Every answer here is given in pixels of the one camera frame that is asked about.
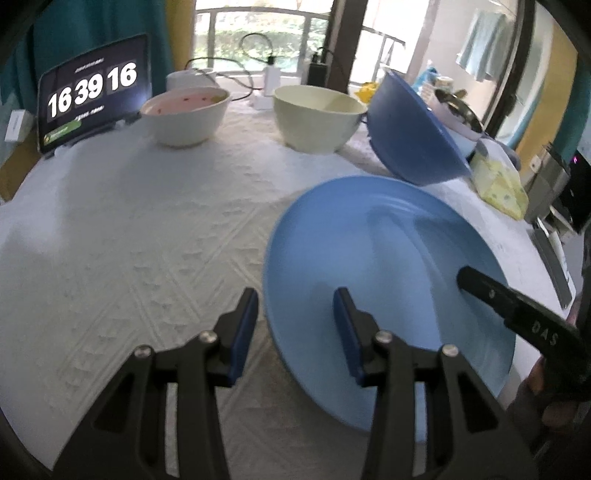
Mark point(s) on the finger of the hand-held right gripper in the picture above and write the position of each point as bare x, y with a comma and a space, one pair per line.
485, 288

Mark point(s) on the black door frame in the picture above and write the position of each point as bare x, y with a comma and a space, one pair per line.
344, 37

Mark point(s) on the blue packet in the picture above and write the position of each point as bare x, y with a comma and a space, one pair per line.
427, 79

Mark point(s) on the beige bowl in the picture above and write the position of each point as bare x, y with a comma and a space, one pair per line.
314, 129

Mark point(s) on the yellow tissue pack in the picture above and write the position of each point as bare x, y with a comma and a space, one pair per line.
501, 189

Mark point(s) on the cardboard box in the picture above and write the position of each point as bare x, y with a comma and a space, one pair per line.
16, 170

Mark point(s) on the white bowl pink inside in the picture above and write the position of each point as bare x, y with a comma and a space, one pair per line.
184, 124

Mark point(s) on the yellow curtain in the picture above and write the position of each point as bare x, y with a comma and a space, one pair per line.
182, 41
549, 92

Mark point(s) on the person's right hand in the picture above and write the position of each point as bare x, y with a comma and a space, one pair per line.
533, 383

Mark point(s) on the large blue bowl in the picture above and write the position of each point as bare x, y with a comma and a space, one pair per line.
411, 138

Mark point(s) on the black charger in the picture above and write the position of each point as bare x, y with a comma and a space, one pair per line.
317, 71

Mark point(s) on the white charger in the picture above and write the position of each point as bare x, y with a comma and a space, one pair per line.
272, 78

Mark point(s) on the small white box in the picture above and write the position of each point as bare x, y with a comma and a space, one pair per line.
16, 125

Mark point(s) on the blue plate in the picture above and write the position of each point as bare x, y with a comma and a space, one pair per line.
369, 249

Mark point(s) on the white desk lamp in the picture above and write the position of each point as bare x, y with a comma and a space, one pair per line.
189, 78

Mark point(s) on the tablet showing clock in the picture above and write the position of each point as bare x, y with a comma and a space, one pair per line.
92, 87

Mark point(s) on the yellow wipes pack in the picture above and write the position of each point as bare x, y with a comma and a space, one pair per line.
367, 92

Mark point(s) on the white tablecloth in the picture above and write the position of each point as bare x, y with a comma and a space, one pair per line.
138, 221

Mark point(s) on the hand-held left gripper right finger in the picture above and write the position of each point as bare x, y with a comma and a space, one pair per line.
346, 337

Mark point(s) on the balcony railing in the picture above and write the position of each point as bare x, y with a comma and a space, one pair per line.
277, 27

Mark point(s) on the pale pink bowl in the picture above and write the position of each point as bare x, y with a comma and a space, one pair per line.
457, 122

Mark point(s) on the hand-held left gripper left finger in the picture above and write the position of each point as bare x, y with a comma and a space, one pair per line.
242, 332

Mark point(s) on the teal curtain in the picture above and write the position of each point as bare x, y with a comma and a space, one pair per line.
83, 23
581, 106

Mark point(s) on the black smartphone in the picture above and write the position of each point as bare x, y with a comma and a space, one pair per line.
551, 263

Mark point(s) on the steel bowl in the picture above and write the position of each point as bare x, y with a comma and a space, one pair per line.
457, 104

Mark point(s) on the light blue hanging cloth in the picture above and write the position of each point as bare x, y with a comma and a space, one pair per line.
485, 44

